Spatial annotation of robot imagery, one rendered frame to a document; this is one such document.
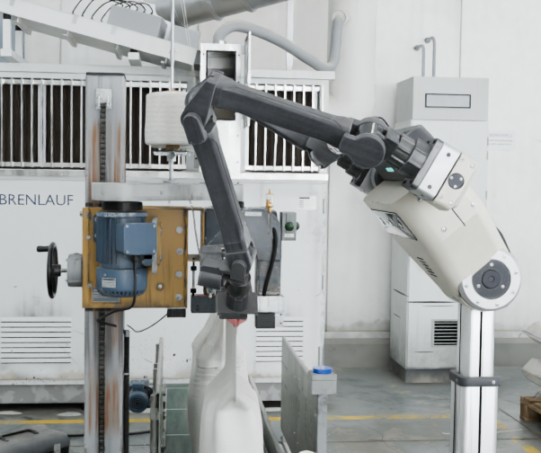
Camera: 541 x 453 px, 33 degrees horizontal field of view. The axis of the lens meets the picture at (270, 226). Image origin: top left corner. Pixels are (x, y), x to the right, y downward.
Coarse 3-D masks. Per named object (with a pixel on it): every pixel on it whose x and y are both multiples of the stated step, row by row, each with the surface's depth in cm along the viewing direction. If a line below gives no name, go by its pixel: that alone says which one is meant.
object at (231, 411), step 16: (224, 368) 277; (208, 384) 276; (224, 384) 260; (240, 384) 258; (208, 400) 260; (224, 400) 246; (240, 400) 243; (256, 400) 259; (208, 416) 251; (224, 416) 246; (240, 416) 247; (256, 416) 249; (208, 432) 250; (224, 432) 245; (240, 432) 246; (256, 432) 246; (208, 448) 249; (224, 448) 245; (240, 448) 246; (256, 448) 247
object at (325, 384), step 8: (312, 376) 281; (320, 376) 281; (328, 376) 281; (336, 376) 282; (312, 384) 281; (320, 384) 281; (328, 384) 281; (312, 392) 281; (320, 392) 281; (328, 392) 282
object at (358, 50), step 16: (336, 0) 598; (352, 0) 593; (368, 0) 596; (352, 16) 594; (368, 16) 597; (352, 32) 594; (368, 32) 598; (352, 48) 595; (368, 48) 598; (352, 64) 595; (368, 64) 599
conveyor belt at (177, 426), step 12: (168, 396) 443; (180, 396) 444; (168, 408) 421; (180, 408) 421; (168, 420) 401; (180, 420) 401; (168, 432) 381; (180, 432) 381; (168, 444) 364; (180, 444) 365
